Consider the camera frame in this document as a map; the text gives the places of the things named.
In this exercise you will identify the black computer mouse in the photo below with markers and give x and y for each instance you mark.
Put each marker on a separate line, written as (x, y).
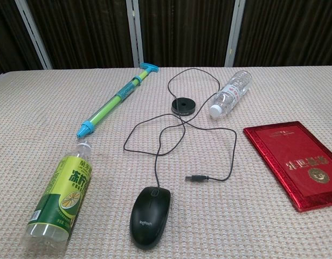
(149, 218)

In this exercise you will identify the black round disc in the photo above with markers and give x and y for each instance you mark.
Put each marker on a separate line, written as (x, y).
(189, 105)

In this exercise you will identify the blue green water gun toy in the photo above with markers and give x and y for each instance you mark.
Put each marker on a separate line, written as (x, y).
(112, 103)

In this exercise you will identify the clear water bottle white cap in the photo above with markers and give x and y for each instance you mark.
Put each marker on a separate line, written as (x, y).
(230, 94)

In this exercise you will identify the beige woven table cloth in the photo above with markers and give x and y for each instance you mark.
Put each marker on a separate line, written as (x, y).
(47, 108)

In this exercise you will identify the green label lemon tea bottle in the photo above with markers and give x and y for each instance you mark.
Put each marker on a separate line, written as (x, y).
(61, 194)

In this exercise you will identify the red certificate booklet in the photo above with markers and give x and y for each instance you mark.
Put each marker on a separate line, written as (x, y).
(290, 162)

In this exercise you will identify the grey metal frame post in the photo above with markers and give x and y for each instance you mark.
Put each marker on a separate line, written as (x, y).
(135, 33)
(34, 35)
(236, 32)

